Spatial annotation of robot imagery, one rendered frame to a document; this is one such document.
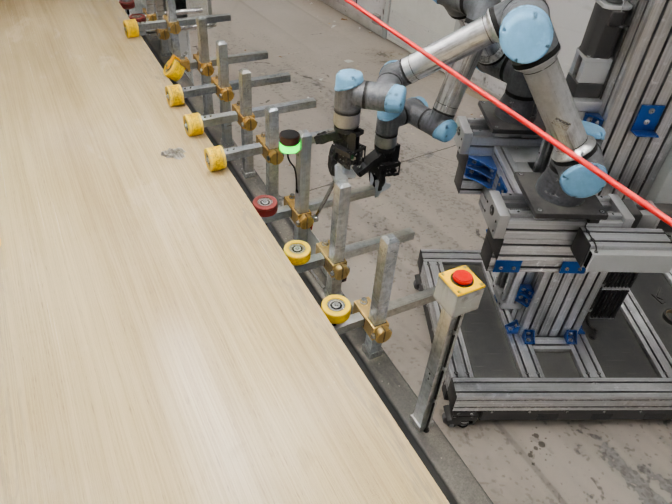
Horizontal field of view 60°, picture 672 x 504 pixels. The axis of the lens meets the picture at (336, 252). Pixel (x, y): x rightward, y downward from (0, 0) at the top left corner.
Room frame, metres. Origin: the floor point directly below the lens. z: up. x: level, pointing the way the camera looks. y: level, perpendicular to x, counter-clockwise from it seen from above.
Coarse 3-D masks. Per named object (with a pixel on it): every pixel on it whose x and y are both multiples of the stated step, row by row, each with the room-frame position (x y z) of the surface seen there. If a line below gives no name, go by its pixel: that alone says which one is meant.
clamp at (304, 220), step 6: (288, 198) 1.59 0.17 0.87; (288, 204) 1.57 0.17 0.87; (294, 204) 1.56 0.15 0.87; (294, 210) 1.53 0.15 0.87; (294, 216) 1.53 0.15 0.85; (300, 216) 1.51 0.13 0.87; (306, 216) 1.51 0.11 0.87; (294, 222) 1.53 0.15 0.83; (300, 222) 1.49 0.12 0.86; (306, 222) 1.50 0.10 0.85; (312, 222) 1.51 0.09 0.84; (306, 228) 1.50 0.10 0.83
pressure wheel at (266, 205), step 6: (258, 198) 1.53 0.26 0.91; (264, 198) 1.54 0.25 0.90; (270, 198) 1.54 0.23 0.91; (258, 204) 1.50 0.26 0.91; (264, 204) 1.51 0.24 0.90; (270, 204) 1.51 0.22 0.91; (276, 204) 1.51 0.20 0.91; (258, 210) 1.48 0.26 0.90; (264, 210) 1.48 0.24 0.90; (270, 210) 1.48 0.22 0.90; (276, 210) 1.51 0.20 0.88; (264, 216) 1.48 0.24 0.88
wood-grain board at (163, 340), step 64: (0, 0) 3.09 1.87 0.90; (64, 0) 3.17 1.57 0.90; (0, 64) 2.34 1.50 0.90; (64, 64) 2.40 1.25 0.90; (128, 64) 2.45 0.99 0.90; (0, 128) 1.83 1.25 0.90; (64, 128) 1.87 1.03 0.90; (128, 128) 1.91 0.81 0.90; (0, 192) 1.45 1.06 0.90; (64, 192) 1.48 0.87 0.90; (128, 192) 1.51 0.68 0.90; (192, 192) 1.54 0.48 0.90; (0, 256) 1.16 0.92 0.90; (64, 256) 1.19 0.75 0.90; (128, 256) 1.21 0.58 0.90; (192, 256) 1.23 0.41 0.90; (256, 256) 1.26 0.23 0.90; (0, 320) 0.94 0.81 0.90; (64, 320) 0.95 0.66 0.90; (128, 320) 0.97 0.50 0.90; (192, 320) 0.99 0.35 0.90; (256, 320) 1.01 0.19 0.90; (320, 320) 1.03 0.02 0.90; (0, 384) 0.75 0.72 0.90; (64, 384) 0.77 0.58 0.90; (128, 384) 0.78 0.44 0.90; (192, 384) 0.80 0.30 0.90; (256, 384) 0.81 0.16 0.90; (320, 384) 0.83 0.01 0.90; (0, 448) 0.60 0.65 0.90; (64, 448) 0.62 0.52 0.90; (128, 448) 0.63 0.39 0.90; (192, 448) 0.64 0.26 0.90; (256, 448) 0.65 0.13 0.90; (320, 448) 0.67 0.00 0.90; (384, 448) 0.68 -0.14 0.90
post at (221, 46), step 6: (216, 42) 2.18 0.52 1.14; (222, 42) 2.17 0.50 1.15; (216, 48) 2.18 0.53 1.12; (222, 48) 2.17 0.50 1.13; (216, 54) 2.19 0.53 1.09; (222, 54) 2.17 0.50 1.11; (222, 60) 2.17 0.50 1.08; (222, 66) 2.17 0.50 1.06; (222, 72) 2.17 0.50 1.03; (228, 72) 2.18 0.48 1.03; (222, 78) 2.16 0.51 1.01; (228, 78) 2.18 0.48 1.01; (222, 84) 2.16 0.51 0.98; (228, 84) 2.18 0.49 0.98; (222, 102) 2.16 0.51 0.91; (228, 102) 2.17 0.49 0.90; (222, 108) 2.16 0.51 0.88; (228, 108) 2.17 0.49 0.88; (222, 126) 2.18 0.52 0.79; (228, 126) 2.17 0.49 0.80; (222, 132) 2.18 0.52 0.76; (228, 132) 2.17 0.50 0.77; (222, 138) 2.19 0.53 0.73; (228, 138) 2.17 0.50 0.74
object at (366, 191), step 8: (352, 192) 1.68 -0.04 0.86; (360, 192) 1.68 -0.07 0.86; (368, 192) 1.70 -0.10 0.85; (312, 200) 1.61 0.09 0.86; (320, 200) 1.61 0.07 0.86; (328, 200) 1.62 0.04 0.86; (352, 200) 1.67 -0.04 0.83; (280, 208) 1.55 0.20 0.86; (288, 208) 1.55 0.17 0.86; (312, 208) 1.59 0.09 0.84; (272, 216) 1.51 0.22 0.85; (280, 216) 1.53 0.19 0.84; (288, 216) 1.54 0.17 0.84
